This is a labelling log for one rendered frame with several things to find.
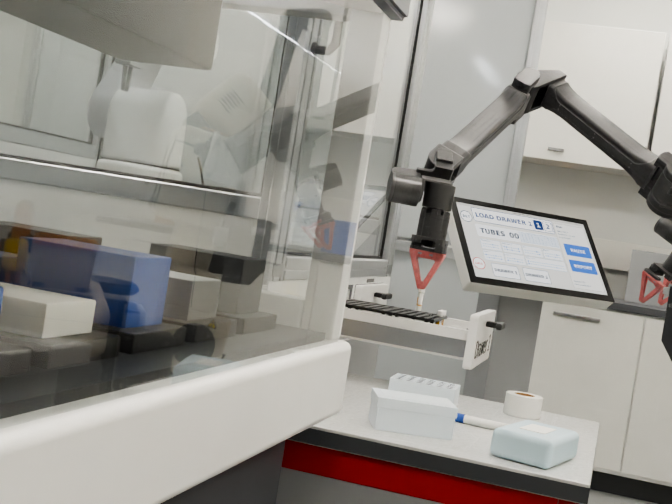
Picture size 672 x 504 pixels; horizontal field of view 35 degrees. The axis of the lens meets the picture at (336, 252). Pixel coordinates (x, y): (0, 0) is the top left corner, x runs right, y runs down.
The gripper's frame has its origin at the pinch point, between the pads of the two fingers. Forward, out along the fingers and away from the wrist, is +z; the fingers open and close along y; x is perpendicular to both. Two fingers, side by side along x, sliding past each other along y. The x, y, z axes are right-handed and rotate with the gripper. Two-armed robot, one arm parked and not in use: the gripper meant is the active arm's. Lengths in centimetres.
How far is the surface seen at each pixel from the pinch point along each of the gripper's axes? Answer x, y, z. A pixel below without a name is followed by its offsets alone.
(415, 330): -0.4, -13.6, 9.9
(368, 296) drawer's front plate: -16, -53, 7
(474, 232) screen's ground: 4, -111, -14
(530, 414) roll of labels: 24.7, 0.6, 19.8
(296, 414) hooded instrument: -6, 77, 15
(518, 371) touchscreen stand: 25, -124, 25
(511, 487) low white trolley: 22, 48, 24
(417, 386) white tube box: 3.3, 6.5, 18.3
